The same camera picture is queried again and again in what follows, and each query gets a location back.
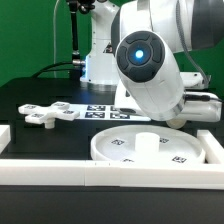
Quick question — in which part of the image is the black cable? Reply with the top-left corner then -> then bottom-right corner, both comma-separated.
31,59 -> 85,79

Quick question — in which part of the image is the white marker sheet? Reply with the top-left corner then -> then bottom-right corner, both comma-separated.
66,104 -> 149,121

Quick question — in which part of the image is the white cross-shaped table base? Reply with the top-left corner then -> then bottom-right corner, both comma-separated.
18,101 -> 80,129

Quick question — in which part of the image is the white U-shaped fence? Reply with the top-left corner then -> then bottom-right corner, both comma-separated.
0,130 -> 224,190

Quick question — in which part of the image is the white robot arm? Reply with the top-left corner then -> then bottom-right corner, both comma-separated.
81,0 -> 224,122

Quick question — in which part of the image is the black camera pole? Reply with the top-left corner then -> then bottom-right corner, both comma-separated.
66,0 -> 95,81

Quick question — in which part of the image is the white round table top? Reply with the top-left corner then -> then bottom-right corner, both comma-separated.
90,125 -> 205,164

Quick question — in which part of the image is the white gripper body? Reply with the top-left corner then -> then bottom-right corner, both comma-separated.
114,72 -> 222,122

